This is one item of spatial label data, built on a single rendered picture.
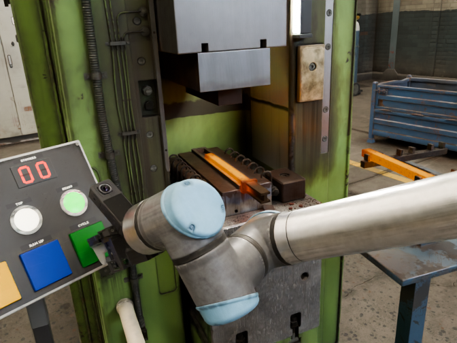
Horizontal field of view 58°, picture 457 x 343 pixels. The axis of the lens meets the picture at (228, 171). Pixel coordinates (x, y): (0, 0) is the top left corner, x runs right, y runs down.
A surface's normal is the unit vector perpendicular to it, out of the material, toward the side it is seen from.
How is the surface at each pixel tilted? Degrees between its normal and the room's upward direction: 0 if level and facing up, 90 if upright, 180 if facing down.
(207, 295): 80
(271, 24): 90
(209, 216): 55
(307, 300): 90
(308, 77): 90
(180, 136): 90
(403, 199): 47
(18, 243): 60
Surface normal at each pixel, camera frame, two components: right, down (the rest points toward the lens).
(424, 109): -0.79, 0.22
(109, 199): 0.35, -0.67
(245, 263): 0.60, -0.51
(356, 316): -0.04, -0.94
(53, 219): 0.63, -0.30
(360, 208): -0.65, -0.49
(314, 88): 0.40, 0.29
